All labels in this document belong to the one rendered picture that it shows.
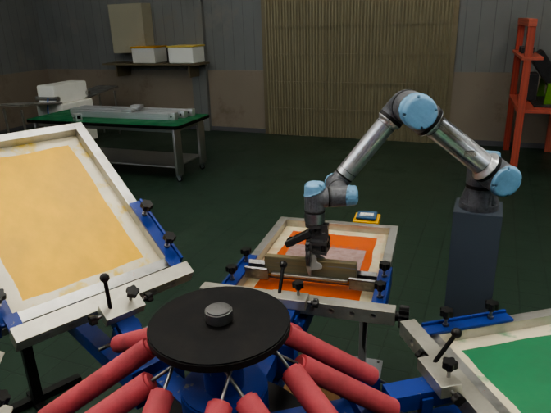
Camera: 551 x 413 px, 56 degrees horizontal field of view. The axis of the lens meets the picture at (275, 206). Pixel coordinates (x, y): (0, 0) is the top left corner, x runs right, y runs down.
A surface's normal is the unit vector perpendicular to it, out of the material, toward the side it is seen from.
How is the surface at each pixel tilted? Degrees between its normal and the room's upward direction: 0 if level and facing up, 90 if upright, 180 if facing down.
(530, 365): 0
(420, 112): 85
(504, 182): 95
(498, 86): 90
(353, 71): 90
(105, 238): 32
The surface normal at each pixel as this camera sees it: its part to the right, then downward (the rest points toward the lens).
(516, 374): -0.03, -0.94
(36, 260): 0.34, -0.67
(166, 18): -0.38, 0.33
